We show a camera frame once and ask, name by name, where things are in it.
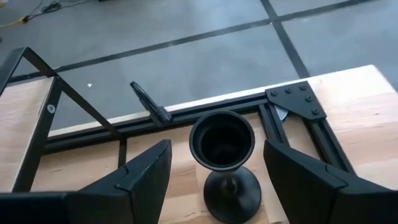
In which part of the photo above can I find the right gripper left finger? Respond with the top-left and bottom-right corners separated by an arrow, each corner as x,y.
67,139 -> 173,224

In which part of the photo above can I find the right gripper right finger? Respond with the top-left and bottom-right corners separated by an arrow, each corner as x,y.
263,139 -> 398,224

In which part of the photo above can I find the black candlestick holder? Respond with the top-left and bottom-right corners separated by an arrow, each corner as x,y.
188,109 -> 262,224

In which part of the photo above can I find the black clamp lever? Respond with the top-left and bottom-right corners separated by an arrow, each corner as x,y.
129,81 -> 173,128

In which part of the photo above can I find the black aluminium table frame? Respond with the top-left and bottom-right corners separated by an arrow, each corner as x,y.
43,80 -> 357,175

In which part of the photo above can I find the wooden shelf with black frame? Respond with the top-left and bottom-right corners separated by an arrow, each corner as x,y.
0,46 -> 128,193

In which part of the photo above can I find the black floor cable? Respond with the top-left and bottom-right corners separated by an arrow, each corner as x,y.
26,0 -> 94,21

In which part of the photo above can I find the yellow cable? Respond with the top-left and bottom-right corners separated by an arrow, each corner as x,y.
0,17 -> 29,29

